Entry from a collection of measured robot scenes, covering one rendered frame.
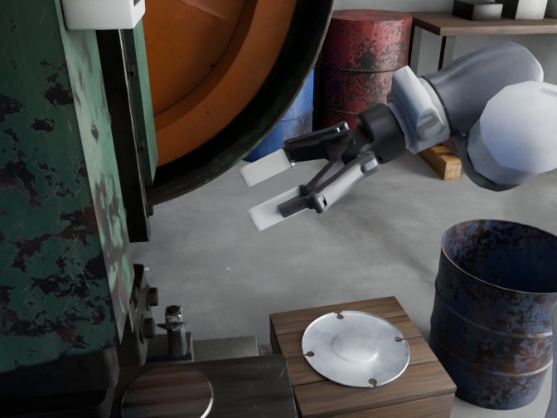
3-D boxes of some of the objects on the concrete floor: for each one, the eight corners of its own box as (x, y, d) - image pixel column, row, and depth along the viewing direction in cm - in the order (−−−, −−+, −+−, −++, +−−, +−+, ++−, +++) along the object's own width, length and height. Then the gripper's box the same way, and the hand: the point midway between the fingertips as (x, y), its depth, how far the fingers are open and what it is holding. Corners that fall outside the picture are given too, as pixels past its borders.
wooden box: (383, 376, 177) (394, 294, 161) (437, 476, 144) (457, 386, 128) (269, 396, 169) (268, 313, 153) (299, 507, 137) (302, 416, 120)
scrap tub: (507, 322, 202) (536, 215, 180) (575, 408, 165) (622, 287, 143) (404, 331, 197) (421, 222, 175) (450, 422, 161) (479, 299, 138)
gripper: (443, 187, 57) (271, 269, 59) (375, 124, 80) (250, 184, 81) (424, 130, 54) (242, 218, 55) (358, 80, 76) (229, 143, 78)
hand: (254, 194), depth 68 cm, fingers open, 13 cm apart
